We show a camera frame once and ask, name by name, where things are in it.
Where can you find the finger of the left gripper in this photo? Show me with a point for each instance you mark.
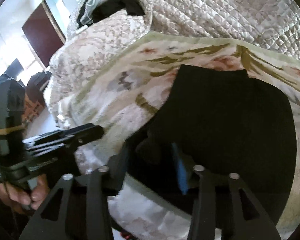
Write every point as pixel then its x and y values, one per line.
pixel 80 135

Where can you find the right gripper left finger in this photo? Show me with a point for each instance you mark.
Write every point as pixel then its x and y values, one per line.
pixel 77 207

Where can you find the black pants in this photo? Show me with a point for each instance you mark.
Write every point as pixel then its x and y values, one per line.
pixel 212 113

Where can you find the person's left hand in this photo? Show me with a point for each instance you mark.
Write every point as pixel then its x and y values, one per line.
pixel 15 197

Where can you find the floral fleece blanket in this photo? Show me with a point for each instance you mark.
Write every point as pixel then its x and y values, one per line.
pixel 129 89

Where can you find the dark red wooden door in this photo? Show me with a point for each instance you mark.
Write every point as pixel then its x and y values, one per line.
pixel 43 33

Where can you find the dark clothes pile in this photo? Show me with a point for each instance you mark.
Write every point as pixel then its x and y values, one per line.
pixel 93 11

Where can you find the quilted floral bedspread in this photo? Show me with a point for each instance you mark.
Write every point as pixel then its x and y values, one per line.
pixel 269 24

